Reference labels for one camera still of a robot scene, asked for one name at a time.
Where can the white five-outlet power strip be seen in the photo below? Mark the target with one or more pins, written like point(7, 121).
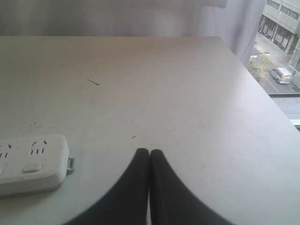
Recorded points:
point(34, 164)

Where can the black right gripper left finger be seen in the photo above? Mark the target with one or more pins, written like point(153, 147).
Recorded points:
point(126, 202)

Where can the white sheer curtain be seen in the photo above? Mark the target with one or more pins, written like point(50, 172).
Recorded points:
point(234, 21)

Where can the grey van outside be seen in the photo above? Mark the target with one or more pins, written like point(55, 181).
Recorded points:
point(281, 75)

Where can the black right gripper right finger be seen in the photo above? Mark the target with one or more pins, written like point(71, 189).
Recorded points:
point(171, 202)

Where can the grey building outside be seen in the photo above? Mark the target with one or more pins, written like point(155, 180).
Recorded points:
point(280, 24)

